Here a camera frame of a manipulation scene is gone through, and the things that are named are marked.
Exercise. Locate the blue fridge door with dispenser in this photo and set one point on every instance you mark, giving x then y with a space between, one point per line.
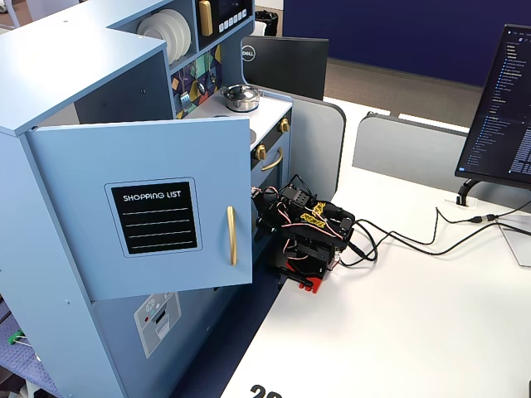
195 315

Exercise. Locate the monitor showing code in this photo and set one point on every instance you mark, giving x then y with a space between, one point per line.
506 112

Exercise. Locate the black toy microwave door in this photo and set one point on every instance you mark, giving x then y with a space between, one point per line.
232 12

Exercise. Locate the black Dell monitor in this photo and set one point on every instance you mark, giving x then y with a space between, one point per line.
290 66

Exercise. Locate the gray desk divider panel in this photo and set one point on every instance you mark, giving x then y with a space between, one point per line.
406 149
319 141

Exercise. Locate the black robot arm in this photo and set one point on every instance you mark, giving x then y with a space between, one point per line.
319 240

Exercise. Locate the steel pot with lid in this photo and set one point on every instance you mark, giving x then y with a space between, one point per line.
241 97

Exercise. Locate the blue shopping list cabinet door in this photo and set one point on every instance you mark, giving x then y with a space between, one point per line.
166 166

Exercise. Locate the black trash bag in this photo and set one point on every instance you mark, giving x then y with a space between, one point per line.
265 22

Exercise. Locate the small green object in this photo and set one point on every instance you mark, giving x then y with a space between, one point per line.
15 336

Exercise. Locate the steel ladle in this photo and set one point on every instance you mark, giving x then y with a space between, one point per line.
201 88

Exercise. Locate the gray toy sink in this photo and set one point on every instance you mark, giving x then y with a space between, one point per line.
252 137

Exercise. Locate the steel slotted spatula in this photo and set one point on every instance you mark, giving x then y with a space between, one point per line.
186 100

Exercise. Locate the gray flat stand base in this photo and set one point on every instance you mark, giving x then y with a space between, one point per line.
518 244

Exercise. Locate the white toy plate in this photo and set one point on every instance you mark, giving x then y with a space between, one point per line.
151 31
176 31
187 35

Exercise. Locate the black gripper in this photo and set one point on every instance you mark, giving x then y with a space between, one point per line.
260 204

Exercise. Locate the red table clamp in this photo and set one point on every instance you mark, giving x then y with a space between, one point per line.
312 285

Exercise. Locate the blue toy kitchen unit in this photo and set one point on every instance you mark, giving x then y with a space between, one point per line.
54 62

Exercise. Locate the gold stove knob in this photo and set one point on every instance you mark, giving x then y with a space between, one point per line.
284 125
260 152

